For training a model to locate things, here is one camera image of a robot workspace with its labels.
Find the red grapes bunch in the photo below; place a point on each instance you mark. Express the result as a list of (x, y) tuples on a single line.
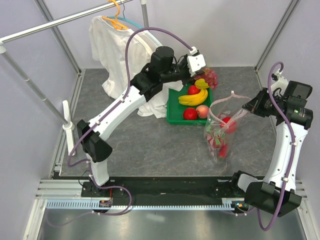
[(210, 77)]

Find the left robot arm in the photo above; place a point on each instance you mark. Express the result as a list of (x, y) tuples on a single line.
[(144, 86)]

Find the peach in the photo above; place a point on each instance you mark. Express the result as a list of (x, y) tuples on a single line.
[(202, 111)]

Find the pink dragon fruit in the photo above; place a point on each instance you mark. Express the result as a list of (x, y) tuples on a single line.
[(216, 138)]

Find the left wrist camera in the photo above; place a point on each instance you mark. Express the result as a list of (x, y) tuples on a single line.
[(195, 61)]

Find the yellow star fruit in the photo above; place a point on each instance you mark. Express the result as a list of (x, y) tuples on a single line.
[(201, 84)]

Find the red apple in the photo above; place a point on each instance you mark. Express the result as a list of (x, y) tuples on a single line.
[(190, 114), (232, 125)]

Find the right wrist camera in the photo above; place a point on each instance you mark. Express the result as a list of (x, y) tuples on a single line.
[(280, 83)]

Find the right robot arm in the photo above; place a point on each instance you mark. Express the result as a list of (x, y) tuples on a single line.
[(276, 193)]

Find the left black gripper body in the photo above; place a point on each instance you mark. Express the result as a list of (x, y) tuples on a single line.
[(183, 75)]

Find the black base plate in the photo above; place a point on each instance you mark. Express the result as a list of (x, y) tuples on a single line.
[(178, 190)]

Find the silver clothes rack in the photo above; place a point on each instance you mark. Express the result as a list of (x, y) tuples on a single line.
[(29, 130)]

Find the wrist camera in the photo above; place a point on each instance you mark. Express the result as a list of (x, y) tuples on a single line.
[(280, 83), (195, 61)]

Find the red chili pepper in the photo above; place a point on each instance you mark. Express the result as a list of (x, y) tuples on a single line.
[(223, 152)]

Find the white cable duct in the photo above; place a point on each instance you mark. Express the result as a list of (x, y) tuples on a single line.
[(90, 204)]

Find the yellow banana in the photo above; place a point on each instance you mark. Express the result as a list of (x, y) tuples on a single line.
[(193, 100)]

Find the clear pink zip top bag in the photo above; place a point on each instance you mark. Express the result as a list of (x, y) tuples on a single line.
[(228, 106)]

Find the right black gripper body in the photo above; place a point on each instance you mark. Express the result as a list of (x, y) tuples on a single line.
[(264, 106)]

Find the orange clothes hanger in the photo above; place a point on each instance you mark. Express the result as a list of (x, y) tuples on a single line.
[(114, 21)]

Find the white t-shirt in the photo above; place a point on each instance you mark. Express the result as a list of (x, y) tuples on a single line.
[(108, 47)]

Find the teal clothes hanger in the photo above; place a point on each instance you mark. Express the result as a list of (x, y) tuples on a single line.
[(126, 20)]

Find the small red wrinkled fruit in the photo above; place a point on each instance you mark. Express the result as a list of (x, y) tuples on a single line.
[(193, 90)]

